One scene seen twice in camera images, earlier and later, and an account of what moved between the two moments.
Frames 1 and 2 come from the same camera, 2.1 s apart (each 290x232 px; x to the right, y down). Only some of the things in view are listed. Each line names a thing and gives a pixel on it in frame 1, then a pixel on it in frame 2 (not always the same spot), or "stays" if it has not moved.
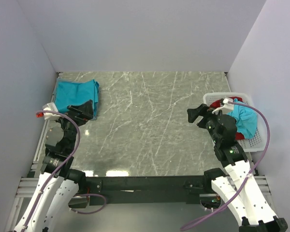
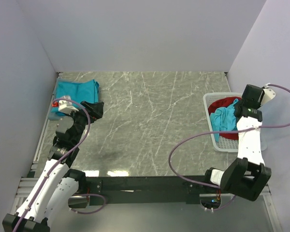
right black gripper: (204, 109) -> (237, 103)
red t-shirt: (239, 135) stays
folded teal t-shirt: (69, 94) stays
